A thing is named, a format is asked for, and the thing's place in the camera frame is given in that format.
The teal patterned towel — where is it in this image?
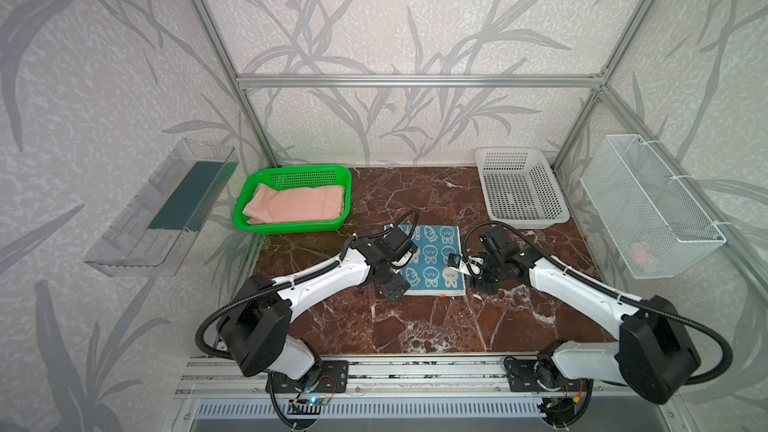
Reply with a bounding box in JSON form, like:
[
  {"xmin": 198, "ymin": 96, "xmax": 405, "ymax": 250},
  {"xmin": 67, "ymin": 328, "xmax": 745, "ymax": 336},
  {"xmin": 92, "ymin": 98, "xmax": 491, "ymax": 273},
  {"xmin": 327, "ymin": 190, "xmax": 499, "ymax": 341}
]
[{"xmin": 400, "ymin": 225, "xmax": 466, "ymax": 297}]

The pink towel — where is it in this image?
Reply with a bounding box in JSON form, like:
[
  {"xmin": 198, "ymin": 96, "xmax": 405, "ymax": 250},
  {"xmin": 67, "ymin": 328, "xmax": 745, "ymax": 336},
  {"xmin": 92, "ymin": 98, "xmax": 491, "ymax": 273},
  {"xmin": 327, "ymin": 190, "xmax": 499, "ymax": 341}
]
[{"xmin": 243, "ymin": 184, "xmax": 346, "ymax": 225}]

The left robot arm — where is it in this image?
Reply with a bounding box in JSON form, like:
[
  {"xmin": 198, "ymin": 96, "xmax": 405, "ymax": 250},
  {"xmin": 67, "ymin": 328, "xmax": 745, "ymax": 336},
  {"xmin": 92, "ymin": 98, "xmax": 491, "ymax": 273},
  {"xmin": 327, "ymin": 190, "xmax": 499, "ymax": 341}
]
[{"xmin": 196, "ymin": 227, "xmax": 418, "ymax": 387}]

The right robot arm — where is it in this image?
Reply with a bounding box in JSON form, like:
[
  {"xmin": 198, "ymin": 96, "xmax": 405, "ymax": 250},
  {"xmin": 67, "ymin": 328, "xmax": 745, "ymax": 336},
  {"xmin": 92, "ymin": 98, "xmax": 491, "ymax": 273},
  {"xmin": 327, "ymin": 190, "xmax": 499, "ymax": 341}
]
[{"xmin": 458, "ymin": 226, "xmax": 701, "ymax": 404}]

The white plastic basket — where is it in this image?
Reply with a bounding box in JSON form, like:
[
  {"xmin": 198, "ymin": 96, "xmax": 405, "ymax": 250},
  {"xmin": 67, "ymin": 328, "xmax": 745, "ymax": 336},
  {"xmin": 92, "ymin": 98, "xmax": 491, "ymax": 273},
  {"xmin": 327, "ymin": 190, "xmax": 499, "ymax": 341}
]
[{"xmin": 475, "ymin": 147, "xmax": 571, "ymax": 230}]

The green plastic basket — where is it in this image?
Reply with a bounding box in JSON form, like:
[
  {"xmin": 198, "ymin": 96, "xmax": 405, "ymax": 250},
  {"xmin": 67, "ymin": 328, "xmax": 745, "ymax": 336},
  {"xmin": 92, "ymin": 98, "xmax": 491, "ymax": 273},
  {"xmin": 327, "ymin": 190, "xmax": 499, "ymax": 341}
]
[{"xmin": 233, "ymin": 165, "xmax": 352, "ymax": 236}]

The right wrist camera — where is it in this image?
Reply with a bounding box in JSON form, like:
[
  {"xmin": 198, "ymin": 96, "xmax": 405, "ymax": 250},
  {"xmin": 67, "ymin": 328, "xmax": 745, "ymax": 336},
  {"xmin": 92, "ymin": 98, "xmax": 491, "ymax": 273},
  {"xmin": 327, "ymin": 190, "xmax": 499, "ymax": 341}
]
[{"xmin": 446, "ymin": 253, "xmax": 483, "ymax": 277}]

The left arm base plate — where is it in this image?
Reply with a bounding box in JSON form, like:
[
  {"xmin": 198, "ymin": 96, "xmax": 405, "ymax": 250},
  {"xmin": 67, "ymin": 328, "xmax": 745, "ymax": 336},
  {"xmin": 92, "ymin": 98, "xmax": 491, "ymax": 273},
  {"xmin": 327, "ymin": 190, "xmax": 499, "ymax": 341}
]
[{"xmin": 266, "ymin": 360, "xmax": 350, "ymax": 394}]

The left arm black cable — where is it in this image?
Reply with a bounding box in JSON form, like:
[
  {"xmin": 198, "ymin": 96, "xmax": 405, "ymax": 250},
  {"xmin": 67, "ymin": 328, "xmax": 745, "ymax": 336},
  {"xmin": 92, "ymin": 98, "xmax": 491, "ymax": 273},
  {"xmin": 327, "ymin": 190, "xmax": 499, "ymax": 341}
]
[{"xmin": 194, "ymin": 208, "xmax": 420, "ymax": 361}]

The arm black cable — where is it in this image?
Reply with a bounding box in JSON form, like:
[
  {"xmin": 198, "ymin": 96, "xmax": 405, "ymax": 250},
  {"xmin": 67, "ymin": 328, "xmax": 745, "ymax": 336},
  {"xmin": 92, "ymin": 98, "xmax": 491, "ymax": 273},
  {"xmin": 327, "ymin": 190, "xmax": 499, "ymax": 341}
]
[
  {"xmin": 460, "ymin": 220, "xmax": 734, "ymax": 386},
  {"xmin": 194, "ymin": 208, "xmax": 420, "ymax": 361}
]

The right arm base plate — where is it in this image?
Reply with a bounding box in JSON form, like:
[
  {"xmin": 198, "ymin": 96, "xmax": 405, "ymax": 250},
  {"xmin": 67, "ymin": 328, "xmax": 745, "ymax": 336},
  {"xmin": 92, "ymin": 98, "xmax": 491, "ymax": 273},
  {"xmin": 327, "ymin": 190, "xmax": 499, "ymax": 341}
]
[{"xmin": 502, "ymin": 356, "xmax": 583, "ymax": 394}]

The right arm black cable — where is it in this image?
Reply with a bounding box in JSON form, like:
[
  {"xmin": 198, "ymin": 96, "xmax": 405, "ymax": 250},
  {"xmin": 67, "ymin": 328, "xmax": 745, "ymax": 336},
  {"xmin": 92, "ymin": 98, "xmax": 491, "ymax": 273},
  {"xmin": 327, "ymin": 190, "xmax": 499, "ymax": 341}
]
[{"xmin": 460, "ymin": 220, "xmax": 734, "ymax": 386}]

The white wire mesh basket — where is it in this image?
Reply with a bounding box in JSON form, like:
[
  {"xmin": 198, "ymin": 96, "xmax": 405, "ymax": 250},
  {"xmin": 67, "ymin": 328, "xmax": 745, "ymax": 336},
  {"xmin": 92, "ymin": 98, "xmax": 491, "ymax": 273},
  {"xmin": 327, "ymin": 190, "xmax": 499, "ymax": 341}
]
[{"xmin": 581, "ymin": 134, "xmax": 727, "ymax": 279}]

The aluminium front rail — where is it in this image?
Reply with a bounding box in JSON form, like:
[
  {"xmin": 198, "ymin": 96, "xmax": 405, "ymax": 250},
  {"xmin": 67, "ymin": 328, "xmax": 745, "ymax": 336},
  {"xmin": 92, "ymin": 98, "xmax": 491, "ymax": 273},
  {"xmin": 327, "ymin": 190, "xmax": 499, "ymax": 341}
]
[{"xmin": 174, "ymin": 353, "xmax": 586, "ymax": 399}]

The clear acrylic wall shelf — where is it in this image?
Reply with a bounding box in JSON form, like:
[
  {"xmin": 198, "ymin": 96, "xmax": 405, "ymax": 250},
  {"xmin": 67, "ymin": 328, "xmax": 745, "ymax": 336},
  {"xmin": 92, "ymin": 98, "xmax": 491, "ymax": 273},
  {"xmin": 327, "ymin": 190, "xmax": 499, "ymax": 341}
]
[{"xmin": 84, "ymin": 139, "xmax": 238, "ymax": 278}]

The aluminium cage frame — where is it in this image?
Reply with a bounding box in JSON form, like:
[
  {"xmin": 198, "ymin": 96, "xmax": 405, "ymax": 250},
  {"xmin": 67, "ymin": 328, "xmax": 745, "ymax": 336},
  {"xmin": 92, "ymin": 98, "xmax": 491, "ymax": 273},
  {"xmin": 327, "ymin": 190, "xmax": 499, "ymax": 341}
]
[{"xmin": 167, "ymin": 0, "xmax": 768, "ymax": 301}]

